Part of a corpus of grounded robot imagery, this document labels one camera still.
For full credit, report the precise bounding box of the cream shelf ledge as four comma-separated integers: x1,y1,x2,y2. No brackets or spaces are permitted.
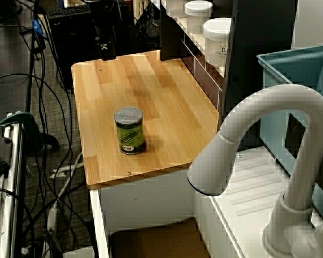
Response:
161,0,227,77

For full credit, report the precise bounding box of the green labelled tin can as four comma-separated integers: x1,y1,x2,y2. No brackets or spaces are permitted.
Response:
113,106,146,156

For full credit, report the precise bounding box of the wooden countertop board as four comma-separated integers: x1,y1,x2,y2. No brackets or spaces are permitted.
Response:
71,49,220,190

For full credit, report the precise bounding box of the black cabinet under keyboard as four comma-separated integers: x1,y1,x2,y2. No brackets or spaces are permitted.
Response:
47,13,99,91

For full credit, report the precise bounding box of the white lidded plastic jar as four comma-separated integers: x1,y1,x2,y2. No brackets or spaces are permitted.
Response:
165,0,189,18
184,0,213,34

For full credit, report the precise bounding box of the black keyboard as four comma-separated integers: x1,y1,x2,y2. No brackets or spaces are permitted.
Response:
47,5,92,19

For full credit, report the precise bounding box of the blue-grey plastic bin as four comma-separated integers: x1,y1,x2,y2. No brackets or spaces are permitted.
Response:
256,45,323,224

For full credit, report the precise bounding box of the white curved faucet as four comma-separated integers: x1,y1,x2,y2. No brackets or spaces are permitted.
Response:
187,84,323,258

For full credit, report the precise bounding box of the white toy sink basin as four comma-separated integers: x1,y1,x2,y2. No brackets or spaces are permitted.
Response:
88,146,323,258

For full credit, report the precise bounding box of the dark tiled backsplash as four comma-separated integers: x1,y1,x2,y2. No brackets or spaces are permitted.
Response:
180,36,223,111

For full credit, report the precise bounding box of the white lidded jar with print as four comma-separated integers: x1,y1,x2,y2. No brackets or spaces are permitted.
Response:
203,18,232,67

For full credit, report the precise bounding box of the brown cardboard sheet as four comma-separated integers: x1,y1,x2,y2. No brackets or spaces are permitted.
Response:
109,217,210,258

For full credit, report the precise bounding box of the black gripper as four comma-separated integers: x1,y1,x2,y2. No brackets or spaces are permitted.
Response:
94,25,117,61

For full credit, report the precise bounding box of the aluminium frame rail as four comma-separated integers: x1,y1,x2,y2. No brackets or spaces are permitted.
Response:
0,115,26,258

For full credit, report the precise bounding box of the white power strip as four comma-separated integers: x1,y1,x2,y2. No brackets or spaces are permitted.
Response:
47,153,83,242

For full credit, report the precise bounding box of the black side panel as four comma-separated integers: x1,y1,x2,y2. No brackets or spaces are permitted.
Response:
160,0,184,61

